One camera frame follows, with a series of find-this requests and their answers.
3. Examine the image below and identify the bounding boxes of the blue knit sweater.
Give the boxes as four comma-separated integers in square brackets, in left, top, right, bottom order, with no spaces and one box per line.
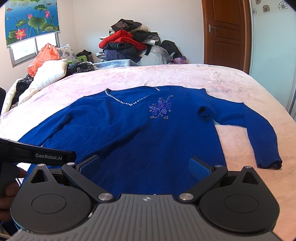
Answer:
[20,86,282,196]

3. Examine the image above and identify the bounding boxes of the dark clothes pile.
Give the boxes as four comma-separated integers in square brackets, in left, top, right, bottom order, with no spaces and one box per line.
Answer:
[96,19,161,63]

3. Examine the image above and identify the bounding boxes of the person's left hand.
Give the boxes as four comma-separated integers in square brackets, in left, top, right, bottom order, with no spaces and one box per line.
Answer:
[0,180,20,222]

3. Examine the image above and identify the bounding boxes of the white quilted jacket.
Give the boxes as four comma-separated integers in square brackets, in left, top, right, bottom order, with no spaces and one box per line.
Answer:
[1,59,68,114]

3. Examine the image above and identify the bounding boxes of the pink bed blanket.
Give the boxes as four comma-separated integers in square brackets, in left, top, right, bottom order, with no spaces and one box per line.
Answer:
[1,64,295,240]

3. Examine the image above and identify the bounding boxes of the window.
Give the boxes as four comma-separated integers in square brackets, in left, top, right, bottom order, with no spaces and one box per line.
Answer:
[8,33,60,67]

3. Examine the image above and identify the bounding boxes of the orange plastic bag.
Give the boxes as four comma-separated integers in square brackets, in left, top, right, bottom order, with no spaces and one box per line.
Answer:
[27,43,61,77]

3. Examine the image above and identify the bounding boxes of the light blue knit blanket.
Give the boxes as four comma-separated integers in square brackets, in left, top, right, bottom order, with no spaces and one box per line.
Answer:
[93,59,137,70]

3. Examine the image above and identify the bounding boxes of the floral pillow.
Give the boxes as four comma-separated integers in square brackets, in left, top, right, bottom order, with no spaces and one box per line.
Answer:
[57,44,79,63]

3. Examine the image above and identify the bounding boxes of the green black bag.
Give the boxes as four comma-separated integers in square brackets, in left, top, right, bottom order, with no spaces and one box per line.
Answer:
[76,50,94,63]

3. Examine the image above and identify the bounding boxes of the black backpack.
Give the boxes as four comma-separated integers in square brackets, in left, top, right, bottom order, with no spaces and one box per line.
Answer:
[161,40,183,59]

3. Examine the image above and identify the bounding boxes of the lotus print roller blind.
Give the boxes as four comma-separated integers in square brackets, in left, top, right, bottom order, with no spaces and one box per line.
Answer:
[4,0,60,46]

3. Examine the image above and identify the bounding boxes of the red garment on pile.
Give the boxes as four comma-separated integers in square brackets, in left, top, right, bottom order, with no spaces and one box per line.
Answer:
[98,30,147,51]

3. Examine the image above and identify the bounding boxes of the brown wooden door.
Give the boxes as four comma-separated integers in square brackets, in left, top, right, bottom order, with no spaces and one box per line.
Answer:
[202,0,252,73]

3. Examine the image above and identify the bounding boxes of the wardrobe sliding door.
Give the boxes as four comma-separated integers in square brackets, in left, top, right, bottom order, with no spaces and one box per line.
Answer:
[250,1,295,112]

